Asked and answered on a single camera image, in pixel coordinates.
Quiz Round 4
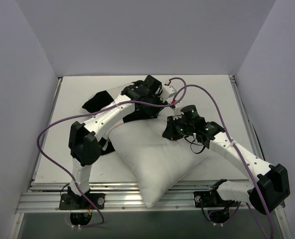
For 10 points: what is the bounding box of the white pillow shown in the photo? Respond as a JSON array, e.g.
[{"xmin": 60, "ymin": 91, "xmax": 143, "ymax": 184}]
[{"xmin": 108, "ymin": 119, "xmax": 208, "ymax": 208}]

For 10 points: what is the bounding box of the black white checkered pillowcase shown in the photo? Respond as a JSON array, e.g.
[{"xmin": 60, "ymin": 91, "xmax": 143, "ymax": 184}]
[{"xmin": 82, "ymin": 90, "xmax": 158, "ymax": 155}]

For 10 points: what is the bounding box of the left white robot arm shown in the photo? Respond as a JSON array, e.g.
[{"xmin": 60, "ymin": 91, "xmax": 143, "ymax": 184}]
[{"xmin": 68, "ymin": 75, "xmax": 176, "ymax": 209}]

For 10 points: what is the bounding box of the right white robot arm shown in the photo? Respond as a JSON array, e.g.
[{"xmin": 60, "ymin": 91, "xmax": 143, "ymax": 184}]
[{"xmin": 162, "ymin": 105, "xmax": 291, "ymax": 215}]

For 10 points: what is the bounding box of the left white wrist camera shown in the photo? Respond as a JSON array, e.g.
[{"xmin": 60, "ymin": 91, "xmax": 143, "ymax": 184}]
[{"xmin": 159, "ymin": 80, "xmax": 177, "ymax": 102}]

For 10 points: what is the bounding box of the right aluminium side rail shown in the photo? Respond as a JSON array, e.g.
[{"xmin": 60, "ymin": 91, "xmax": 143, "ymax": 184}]
[{"xmin": 229, "ymin": 76, "xmax": 265, "ymax": 160}]

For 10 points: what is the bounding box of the aluminium side rail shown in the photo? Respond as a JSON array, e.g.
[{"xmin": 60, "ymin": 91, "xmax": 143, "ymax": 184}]
[
  {"xmin": 229, "ymin": 76, "xmax": 265, "ymax": 160},
  {"xmin": 31, "ymin": 77, "xmax": 63, "ymax": 182}
]

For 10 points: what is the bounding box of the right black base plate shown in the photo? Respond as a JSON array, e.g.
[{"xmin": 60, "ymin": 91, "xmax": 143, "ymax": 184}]
[{"xmin": 193, "ymin": 191, "xmax": 238, "ymax": 208}]

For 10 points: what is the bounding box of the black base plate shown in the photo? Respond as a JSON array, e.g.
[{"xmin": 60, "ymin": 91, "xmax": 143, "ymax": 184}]
[
  {"xmin": 193, "ymin": 191, "xmax": 238, "ymax": 208},
  {"xmin": 58, "ymin": 193, "xmax": 105, "ymax": 210}
]

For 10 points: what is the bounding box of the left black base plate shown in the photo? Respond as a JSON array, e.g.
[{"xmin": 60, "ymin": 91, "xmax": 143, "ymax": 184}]
[{"xmin": 58, "ymin": 193, "xmax": 105, "ymax": 210}]

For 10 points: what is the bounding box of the left aluminium side rail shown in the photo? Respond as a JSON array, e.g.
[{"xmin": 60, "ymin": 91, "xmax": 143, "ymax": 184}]
[{"xmin": 31, "ymin": 77, "xmax": 63, "ymax": 182}]

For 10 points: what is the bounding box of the aluminium front frame rail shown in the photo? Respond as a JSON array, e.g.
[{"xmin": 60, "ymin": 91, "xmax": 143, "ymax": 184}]
[{"xmin": 14, "ymin": 181, "xmax": 286, "ymax": 214}]

